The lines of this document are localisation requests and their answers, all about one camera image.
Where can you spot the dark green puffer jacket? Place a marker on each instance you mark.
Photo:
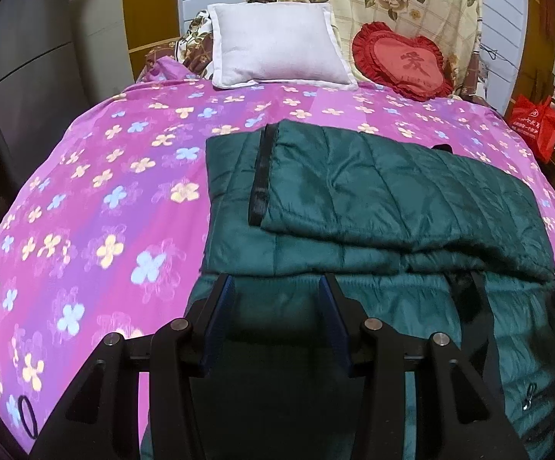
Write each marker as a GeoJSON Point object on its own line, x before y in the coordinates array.
{"type": "Point", "coordinates": [378, 191]}

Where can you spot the purple floral bed sheet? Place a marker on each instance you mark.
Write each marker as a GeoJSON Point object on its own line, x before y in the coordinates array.
{"type": "Point", "coordinates": [114, 177]}

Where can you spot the brown floral bedding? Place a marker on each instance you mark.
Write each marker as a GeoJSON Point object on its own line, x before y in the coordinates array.
{"type": "Point", "coordinates": [196, 43]}

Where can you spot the grey refrigerator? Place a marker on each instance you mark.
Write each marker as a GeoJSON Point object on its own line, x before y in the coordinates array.
{"type": "Point", "coordinates": [28, 57]}

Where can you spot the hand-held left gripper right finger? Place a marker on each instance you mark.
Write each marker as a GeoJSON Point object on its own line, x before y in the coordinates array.
{"type": "Point", "coordinates": [337, 326]}

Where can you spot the red heart-shaped cushion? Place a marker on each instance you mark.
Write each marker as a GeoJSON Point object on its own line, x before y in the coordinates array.
{"type": "Point", "coordinates": [402, 62]}

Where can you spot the red gift bag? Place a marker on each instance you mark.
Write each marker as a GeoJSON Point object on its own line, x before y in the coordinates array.
{"type": "Point", "coordinates": [536, 127]}

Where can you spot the white square pillow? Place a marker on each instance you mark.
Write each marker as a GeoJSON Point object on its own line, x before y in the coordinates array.
{"type": "Point", "coordinates": [272, 43]}

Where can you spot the yellow wooden door panel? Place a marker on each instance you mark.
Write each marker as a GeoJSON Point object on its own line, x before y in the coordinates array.
{"type": "Point", "coordinates": [148, 5]}

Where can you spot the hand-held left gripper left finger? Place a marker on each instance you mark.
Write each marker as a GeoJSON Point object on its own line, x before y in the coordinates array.
{"type": "Point", "coordinates": [217, 326]}

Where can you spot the brown wooden door frame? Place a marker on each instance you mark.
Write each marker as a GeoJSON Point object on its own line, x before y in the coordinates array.
{"type": "Point", "coordinates": [536, 24]}

